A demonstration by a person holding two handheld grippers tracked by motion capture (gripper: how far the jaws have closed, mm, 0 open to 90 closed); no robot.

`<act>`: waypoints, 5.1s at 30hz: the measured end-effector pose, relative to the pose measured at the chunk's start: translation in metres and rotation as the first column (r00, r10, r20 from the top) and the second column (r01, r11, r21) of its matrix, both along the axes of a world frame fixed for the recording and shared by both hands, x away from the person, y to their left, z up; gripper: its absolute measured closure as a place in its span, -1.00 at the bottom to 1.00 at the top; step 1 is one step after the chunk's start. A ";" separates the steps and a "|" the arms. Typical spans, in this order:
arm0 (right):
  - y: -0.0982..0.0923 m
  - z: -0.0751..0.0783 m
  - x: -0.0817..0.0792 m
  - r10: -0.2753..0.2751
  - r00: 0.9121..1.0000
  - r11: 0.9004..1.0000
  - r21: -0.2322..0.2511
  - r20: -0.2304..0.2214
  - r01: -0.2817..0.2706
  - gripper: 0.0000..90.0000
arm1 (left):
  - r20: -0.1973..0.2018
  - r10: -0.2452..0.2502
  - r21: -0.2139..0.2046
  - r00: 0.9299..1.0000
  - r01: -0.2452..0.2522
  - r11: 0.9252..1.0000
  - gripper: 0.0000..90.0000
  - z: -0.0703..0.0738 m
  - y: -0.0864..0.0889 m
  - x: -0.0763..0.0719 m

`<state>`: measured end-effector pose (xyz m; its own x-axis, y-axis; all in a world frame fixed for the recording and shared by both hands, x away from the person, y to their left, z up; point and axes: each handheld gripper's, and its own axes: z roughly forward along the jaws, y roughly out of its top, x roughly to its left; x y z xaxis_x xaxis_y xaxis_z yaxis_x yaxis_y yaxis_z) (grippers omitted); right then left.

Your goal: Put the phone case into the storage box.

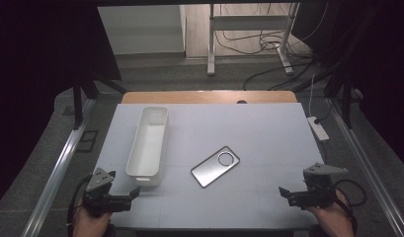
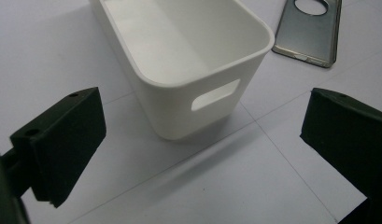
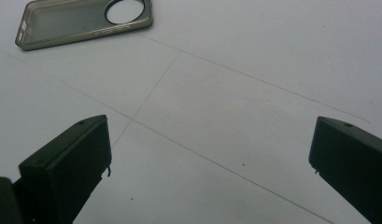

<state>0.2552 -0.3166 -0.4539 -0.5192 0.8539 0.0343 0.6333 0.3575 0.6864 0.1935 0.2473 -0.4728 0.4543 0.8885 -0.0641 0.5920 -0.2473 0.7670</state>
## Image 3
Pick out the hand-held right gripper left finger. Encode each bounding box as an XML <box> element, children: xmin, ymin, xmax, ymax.
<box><xmin>19</xmin><ymin>114</ymin><xmax>113</xmax><ymax>224</ymax></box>

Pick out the translucent grey phone case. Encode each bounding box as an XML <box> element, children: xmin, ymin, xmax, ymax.
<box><xmin>14</xmin><ymin>0</ymin><xmax>154</xmax><ymax>52</ymax></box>

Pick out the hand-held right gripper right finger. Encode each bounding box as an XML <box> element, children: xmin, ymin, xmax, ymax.
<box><xmin>308</xmin><ymin>116</ymin><xmax>382</xmax><ymax>224</ymax></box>

